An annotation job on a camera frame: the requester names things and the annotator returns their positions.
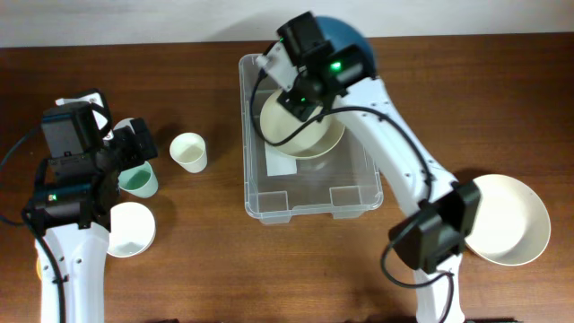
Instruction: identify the dark blue plate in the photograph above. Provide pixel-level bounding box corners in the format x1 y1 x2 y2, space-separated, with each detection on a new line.
316 15 377 70

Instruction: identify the green plastic cup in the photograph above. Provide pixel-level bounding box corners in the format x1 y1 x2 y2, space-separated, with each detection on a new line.
118 161 159 198

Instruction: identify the yellow small bowl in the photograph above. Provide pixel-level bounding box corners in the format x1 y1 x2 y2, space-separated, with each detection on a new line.
35 258 42 281

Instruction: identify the white small bowl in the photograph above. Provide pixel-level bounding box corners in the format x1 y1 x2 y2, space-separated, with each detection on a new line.
107 202 156 258

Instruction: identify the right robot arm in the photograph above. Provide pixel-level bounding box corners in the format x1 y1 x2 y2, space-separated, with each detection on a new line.
265 12 481 322

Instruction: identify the cream plastic cup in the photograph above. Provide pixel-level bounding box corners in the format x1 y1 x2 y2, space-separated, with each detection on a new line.
170 133 208 173

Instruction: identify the clear plastic storage container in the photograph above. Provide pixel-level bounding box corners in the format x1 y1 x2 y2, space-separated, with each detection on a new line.
239 54 384 224

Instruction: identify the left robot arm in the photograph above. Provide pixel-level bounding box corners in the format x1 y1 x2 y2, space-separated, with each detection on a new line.
22 101 158 322

